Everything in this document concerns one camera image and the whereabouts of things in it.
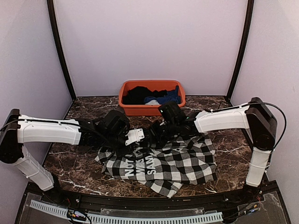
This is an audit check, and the white slotted cable duct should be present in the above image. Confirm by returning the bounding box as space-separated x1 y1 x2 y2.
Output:
29 200 223 224

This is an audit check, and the black white plaid shirt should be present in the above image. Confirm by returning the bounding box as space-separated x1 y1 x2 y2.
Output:
95 133 217 198

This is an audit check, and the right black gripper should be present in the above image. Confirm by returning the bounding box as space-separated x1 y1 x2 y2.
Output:
147 119 179 147

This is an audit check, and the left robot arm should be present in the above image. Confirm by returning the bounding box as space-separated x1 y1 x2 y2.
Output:
0 109 151 203

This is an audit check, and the right black frame post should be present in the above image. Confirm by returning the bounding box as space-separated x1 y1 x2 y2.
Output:
225 0 255 103

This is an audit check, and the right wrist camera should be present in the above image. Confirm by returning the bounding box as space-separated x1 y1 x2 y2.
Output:
158 101 187 124

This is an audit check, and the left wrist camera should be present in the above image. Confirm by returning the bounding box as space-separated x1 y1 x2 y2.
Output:
125 128 145 146

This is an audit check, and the blue garment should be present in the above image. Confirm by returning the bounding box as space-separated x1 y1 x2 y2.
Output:
144 85 182 105

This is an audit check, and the black garment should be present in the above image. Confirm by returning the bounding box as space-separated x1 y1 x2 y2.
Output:
122 86 167 105

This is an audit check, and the left black frame post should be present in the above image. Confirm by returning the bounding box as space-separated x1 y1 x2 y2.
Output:
47 0 77 101

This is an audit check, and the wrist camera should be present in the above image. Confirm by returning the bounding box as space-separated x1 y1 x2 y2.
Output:
158 101 187 124
125 128 145 146

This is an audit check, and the black frame post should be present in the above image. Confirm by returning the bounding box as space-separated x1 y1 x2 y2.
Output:
47 0 77 101
225 0 255 103

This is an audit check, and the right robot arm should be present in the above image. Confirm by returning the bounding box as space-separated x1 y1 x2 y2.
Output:
149 97 284 203

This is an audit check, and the black front rail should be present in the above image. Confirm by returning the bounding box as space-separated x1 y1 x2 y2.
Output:
42 185 264 213

